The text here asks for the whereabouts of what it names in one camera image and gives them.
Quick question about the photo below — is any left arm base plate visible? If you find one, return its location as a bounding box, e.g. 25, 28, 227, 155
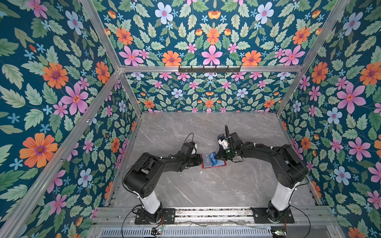
135, 208, 176, 225

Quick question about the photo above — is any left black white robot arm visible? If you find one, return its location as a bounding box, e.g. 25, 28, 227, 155
122, 142, 203, 224

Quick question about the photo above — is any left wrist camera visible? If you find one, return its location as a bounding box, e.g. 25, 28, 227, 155
180, 141, 197, 156

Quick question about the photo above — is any black hook rail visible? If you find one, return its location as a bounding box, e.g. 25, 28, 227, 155
178, 65, 241, 73

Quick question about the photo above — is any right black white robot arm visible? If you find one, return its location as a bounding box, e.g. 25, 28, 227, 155
215, 132, 308, 223

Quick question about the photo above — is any blue credit card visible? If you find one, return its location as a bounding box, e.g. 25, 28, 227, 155
209, 152, 218, 167

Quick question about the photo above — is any white perforated cable tray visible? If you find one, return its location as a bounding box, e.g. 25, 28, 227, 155
100, 227, 273, 238

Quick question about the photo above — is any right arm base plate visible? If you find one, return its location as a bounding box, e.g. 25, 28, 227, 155
250, 207, 295, 224

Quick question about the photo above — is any aluminium front rail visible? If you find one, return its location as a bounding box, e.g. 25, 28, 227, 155
93, 206, 339, 226

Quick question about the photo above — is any red card holder wallet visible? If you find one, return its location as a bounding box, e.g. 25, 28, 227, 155
201, 152, 227, 169

